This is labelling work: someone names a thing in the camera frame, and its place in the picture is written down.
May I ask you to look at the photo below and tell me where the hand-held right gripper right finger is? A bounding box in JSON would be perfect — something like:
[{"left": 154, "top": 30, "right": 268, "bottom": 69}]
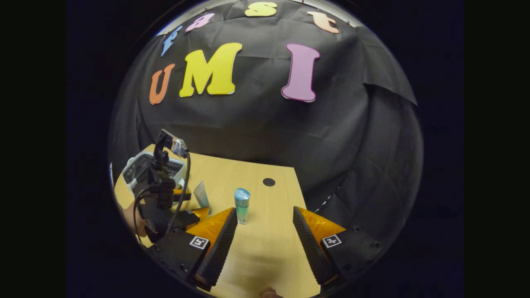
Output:
[{"left": 293, "top": 207, "right": 386, "bottom": 292}]

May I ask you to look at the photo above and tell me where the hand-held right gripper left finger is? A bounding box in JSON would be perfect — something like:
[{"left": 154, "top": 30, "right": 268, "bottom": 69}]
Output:
[{"left": 148, "top": 208, "right": 239, "bottom": 292}]

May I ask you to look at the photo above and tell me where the small clear blue tube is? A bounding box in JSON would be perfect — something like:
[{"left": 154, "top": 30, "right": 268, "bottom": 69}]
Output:
[{"left": 194, "top": 181, "right": 210, "bottom": 208}]

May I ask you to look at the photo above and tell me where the teal bottle with blue cap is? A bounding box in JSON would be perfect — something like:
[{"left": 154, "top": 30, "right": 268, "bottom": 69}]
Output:
[{"left": 234, "top": 188, "right": 251, "bottom": 225}]

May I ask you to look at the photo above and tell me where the black backdrop cloth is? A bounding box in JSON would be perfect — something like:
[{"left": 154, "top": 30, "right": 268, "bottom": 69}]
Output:
[{"left": 108, "top": 0, "right": 424, "bottom": 249}]

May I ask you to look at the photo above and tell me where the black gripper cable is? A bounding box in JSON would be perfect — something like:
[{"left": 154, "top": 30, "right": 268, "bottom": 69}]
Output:
[{"left": 132, "top": 151, "right": 191, "bottom": 245}]

